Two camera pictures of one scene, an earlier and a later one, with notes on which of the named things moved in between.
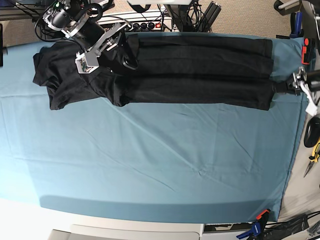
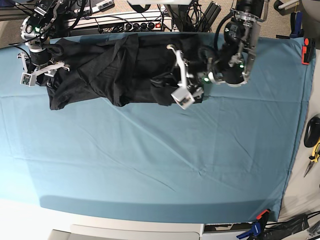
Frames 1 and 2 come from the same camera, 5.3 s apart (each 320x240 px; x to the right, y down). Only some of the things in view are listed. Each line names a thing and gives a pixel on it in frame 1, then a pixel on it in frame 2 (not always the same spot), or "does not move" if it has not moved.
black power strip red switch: x=145 y=26 does not move
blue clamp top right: x=296 y=20 does not move
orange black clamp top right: x=308 y=50 does not move
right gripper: x=312 y=78 -> x=197 y=71
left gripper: x=111 y=39 -> x=42 y=57
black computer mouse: x=312 y=132 does not move
